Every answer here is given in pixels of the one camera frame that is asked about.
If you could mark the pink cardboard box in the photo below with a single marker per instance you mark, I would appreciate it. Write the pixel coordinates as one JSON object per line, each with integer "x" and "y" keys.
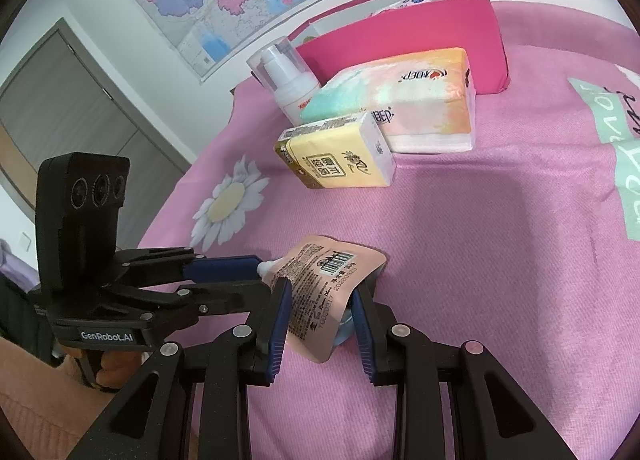
{"x": 425, "y": 35}

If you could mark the person's left forearm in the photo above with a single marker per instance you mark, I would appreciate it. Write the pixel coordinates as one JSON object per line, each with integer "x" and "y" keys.
{"x": 40, "y": 390}

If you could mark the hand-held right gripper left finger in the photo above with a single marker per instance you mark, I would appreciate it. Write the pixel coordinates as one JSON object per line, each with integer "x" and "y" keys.
{"x": 280, "y": 335}

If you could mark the large pastel tissue pack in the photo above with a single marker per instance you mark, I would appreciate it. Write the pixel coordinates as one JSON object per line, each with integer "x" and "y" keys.
{"x": 400, "y": 95}

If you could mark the white pump bottle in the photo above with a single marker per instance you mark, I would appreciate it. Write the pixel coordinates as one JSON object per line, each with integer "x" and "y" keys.
{"x": 290, "y": 85}

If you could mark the peach spout pouch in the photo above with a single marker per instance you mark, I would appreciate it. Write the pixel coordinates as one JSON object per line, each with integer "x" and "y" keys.
{"x": 320, "y": 285}

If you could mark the grey door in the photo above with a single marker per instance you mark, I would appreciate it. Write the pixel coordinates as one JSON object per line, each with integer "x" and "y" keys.
{"x": 75, "y": 105}

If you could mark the person's left hand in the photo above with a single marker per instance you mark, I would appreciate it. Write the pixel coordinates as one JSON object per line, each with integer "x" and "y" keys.
{"x": 117, "y": 367}

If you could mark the white wall switch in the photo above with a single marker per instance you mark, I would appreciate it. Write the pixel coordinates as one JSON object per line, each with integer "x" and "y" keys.
{"x": 24, "y": 241}

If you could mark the yellow tissue pack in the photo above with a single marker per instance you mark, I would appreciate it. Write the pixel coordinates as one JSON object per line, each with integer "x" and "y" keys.
{"x": 340, "y": 155}

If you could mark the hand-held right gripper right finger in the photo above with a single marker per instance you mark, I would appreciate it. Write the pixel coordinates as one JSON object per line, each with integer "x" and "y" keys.
{"x": 362, "y": 340}

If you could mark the purple cloth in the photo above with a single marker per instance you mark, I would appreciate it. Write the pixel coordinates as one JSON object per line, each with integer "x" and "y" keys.
{"x": 12, "y": 262}

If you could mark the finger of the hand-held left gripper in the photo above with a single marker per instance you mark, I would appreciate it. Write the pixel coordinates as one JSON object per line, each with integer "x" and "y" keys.
{"x": 225, "y": 267}
{"x": 220, "y": 297}

